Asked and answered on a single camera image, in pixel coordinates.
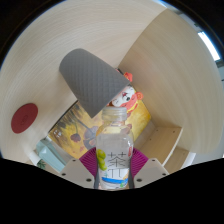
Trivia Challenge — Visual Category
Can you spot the flat round red coaster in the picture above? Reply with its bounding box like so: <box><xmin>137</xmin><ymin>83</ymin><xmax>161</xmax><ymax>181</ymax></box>
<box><xmin>10</xmin><ymin>102</ymin><xmax>39</xmax><ymax>134</ymax></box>

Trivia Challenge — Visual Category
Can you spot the red plush toy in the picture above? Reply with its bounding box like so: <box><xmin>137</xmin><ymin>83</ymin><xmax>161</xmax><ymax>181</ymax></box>
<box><xmin>108</xmin><ymin>68</ymin><xmax>144</xmax><ymax>116</ymax></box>

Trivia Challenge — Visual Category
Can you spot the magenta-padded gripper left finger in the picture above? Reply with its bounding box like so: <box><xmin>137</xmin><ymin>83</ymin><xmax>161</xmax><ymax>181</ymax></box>
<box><xmin>58</xmin><ymin>146</ymin><xmax>100</xmax><ymax>190</ymax></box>

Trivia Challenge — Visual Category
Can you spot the pale teal vase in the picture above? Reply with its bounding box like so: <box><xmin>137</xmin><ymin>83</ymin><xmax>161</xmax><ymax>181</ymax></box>
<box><xmin>34</xmin><ymin>138</ymin><xmax>68</xmax><ymax>165</ymax></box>

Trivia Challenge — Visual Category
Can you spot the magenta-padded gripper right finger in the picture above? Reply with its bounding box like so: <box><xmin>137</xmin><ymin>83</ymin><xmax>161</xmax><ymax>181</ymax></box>
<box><xmin>129</xmin><ymin>146</ymin><xmax>170</xmax><ymax>189</ymax></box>

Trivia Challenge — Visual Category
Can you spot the clear plastic drink bottle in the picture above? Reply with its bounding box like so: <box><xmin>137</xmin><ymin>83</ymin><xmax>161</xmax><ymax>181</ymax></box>
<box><xmin>95</xmin><ymin>106</ymin><xmax>135</xmax><ymax>191</ymax></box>

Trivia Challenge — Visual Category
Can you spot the yellow flower painting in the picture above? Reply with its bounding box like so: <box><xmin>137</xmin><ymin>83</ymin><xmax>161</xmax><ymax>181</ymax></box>
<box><xmin>48</xmin><ymin>98</ymin><xmax>153</xmax><ymax>160</ymax></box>

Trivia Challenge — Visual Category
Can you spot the grey cup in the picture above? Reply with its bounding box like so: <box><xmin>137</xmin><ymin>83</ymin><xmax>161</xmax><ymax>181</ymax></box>
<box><xmin>58</xmin><ymin>48</ymin><xmax>131</xmax><ymax>118</ymax></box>

